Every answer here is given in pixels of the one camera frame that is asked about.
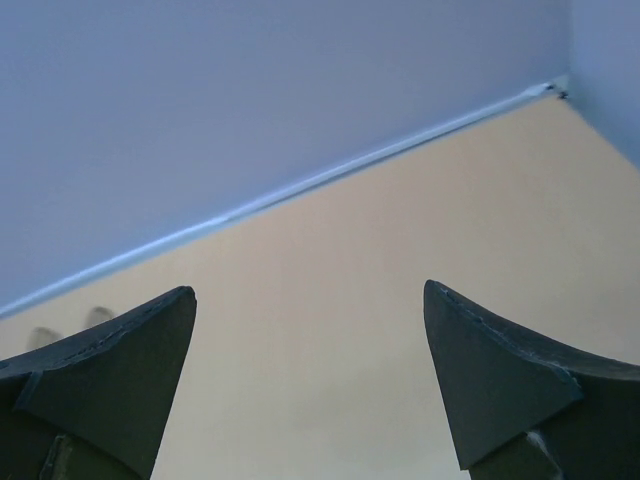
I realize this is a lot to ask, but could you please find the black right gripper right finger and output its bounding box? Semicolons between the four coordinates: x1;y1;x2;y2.
423;280;639;479

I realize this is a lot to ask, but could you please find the aluminium table edge rail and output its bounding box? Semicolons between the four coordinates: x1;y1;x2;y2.
1;73;569;319

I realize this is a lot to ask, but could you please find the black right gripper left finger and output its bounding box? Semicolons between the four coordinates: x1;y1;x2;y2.
1;286;196;479

